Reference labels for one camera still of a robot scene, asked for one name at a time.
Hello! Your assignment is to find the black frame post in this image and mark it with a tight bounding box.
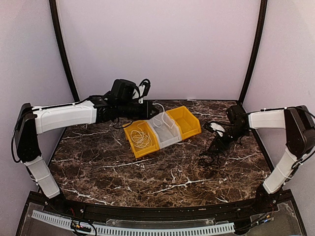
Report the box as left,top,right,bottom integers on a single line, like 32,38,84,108
49,0,80,102
238,0,268,106

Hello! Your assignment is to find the black cable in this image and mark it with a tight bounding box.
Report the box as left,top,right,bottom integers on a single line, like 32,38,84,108
198,142,229,169

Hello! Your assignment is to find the right yellow plastic bin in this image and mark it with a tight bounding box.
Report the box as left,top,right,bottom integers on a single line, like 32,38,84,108
166,106,201,140

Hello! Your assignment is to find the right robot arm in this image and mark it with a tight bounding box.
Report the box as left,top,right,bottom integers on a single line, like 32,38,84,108
203,105,315,213

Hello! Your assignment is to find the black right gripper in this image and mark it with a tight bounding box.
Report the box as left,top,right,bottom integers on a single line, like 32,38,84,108
208,125,249,152

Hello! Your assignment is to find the white plastic bin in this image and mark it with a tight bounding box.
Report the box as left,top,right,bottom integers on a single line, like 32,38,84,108
147,113,182,149

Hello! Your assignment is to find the left black frame post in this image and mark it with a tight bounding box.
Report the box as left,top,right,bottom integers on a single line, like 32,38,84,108
49,0,80,102

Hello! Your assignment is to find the black front rail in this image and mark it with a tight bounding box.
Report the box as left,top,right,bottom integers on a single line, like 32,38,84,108
39,198,278,222

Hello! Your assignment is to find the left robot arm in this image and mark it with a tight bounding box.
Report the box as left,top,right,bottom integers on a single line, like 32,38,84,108
10,79,159,214

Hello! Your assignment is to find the white slotted cable duct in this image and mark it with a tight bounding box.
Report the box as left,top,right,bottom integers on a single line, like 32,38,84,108
31,210,235,236

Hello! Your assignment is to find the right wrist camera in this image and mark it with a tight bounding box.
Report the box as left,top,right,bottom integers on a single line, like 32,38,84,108
203,121,225,137

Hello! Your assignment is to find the left yellow plastic bin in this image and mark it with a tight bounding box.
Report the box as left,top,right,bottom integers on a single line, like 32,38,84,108
123,120,160,159

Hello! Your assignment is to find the right black frame post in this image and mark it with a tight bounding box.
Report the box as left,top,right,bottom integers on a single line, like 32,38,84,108
238,0,268,106

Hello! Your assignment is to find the yellow plastic bin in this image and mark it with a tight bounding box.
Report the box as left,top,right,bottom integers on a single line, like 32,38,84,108
166,106,201,140
123,120,160,159

